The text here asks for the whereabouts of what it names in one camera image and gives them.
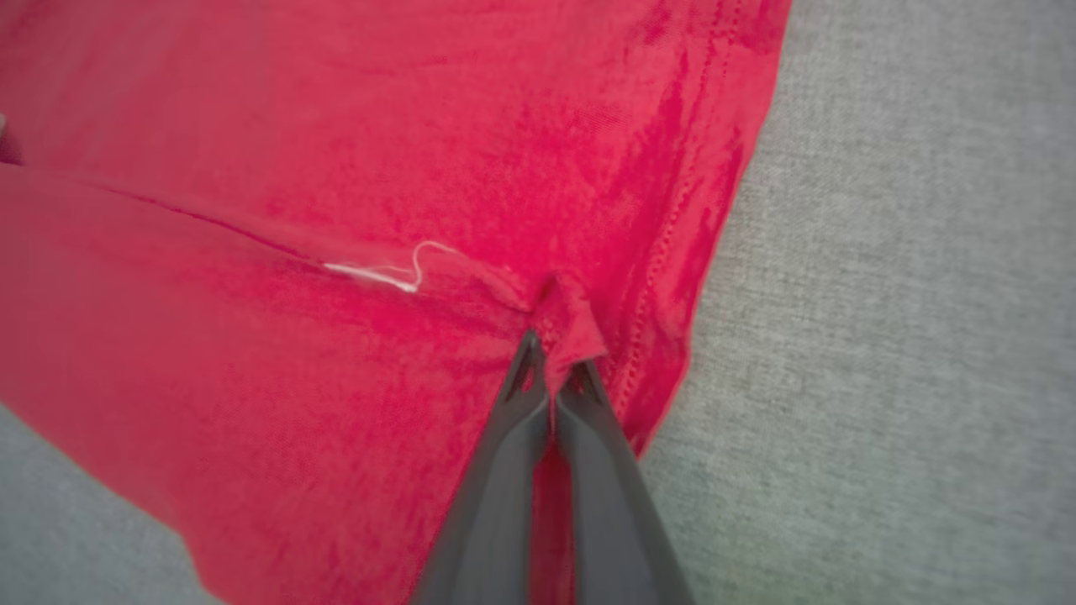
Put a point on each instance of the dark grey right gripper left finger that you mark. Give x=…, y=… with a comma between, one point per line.
x=492, y=512

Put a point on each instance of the red and white garment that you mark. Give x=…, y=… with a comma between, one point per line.
x=336, y=252

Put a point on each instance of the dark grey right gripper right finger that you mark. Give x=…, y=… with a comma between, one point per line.
x=618, y=529

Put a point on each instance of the grey fabric sofa cushion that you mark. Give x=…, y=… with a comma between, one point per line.
x=883, y=336

